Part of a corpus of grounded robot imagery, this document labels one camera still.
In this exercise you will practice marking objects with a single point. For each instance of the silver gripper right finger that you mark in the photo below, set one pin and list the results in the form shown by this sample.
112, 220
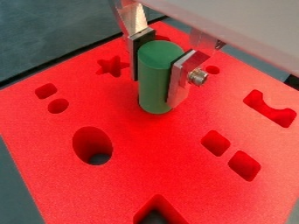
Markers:
187, 71

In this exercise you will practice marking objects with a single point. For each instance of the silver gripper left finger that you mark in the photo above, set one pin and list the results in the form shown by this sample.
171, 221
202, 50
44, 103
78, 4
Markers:
131, 20

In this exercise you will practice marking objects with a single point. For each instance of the green cylinder peg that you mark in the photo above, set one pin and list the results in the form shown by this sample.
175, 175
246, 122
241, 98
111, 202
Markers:
155, 58

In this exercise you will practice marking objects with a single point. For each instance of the red foam shape-sorter block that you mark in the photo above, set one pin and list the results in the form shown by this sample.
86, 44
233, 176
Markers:
217, 162

